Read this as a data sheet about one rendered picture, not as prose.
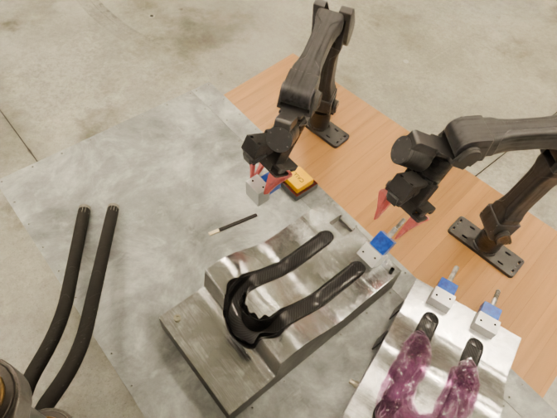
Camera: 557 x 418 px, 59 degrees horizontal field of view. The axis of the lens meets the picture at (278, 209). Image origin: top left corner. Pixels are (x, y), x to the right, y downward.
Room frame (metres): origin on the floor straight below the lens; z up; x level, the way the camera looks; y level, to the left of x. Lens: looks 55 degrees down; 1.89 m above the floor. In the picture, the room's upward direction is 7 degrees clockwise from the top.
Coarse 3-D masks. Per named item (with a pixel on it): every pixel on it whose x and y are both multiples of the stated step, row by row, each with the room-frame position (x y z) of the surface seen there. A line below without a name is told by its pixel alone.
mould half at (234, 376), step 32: (320, 224) 0.68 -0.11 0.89; (256, 256) 0.56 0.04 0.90; (320, 256) 0.59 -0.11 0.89; (352, 256) 0.60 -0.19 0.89; (224, 288) 0.46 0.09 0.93; (256, 288) 0.47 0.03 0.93; (288, 288) 0.49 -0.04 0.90; (352, 288) 0.52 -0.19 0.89; (384, 288) 0.54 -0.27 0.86; (160, 320) 0.40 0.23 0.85; (192, 320) 0.41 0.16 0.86; (224, 320) 0.42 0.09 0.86; (320, 320) 0.43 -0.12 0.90; (192, 352) 0.34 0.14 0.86; (224, 352) 0.35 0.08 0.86; (256, 352) 0.35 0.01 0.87; (288, 352) 0.34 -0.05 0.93; (224, 384) 0.28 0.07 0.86; (256, 384) 0.29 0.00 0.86
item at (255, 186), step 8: (256, 176) 0.75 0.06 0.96; (264, 176) 0.76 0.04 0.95; (248, 184) 0.73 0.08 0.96; (256, 184) 0.73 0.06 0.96; (264, 184) 0.73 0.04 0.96; (280, 184) 0.75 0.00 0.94; (248, 192) 0.73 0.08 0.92; (256, 192) 0.70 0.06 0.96; (272, 192) 0.73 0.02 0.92; (256, 200) 0.70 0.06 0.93; (264, 200) 0.71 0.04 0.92
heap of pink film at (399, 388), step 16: (416, 336) 0.42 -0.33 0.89; (400, 352) 0.37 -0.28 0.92; (416, 352) 0.38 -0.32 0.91; (400, 368) 0.34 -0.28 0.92; (416, 368) 0.34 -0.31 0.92; (464, 368) 0.36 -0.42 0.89; (384, 384) 0.31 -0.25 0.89; (400, 384) 0.31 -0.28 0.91; (416, 384) 0.31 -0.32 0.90; (448, 384) 0.32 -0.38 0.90; (464, 384) 0.32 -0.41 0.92; (480, 384) 0.33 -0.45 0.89; (384, 400) 0.28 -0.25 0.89; (400, 400) 0.28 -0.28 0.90; (448, 400) 0.29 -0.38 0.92; (464, 400) 0.29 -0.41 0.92; (384, 416) 0.25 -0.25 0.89; (400, 416) 0.25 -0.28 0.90; (416, 416) 0.25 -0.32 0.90; (432, 416) 0.26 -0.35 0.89; (448, 416) 0.26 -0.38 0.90; (464, 416) 0.26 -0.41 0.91
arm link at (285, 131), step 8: (280, 88) 0.81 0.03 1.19; (320, 96) 0.80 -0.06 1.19; (280, 104) 0.80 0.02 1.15; (288, 104) 0.81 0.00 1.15; (312, 104) 0.79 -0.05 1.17; (280, 112) 0.77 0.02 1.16; (288, 112) 0.77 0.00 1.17; (296, 112) 0.77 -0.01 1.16; (304, 112) 0.78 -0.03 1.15; (312, 112) 0.79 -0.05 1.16; (280, 120) 0.72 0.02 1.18; (288, 120) 0.72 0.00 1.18; (296, 120) 0.75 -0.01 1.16; (272, 128) 0.71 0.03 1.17; (280, 128) 0.71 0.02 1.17; (288, 128) 0.71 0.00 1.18; (296, 128) 0.74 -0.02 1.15; (272, 136) 0.71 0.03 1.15; (280, 136) 0.70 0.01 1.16; (288, 136) 0.70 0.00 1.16; (296, 136) 0.73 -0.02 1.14; (272, 144) 0.70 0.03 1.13; (280, 144) 0.70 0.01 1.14; (288, 144) 0.69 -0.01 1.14; (280, 152) 0.69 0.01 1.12
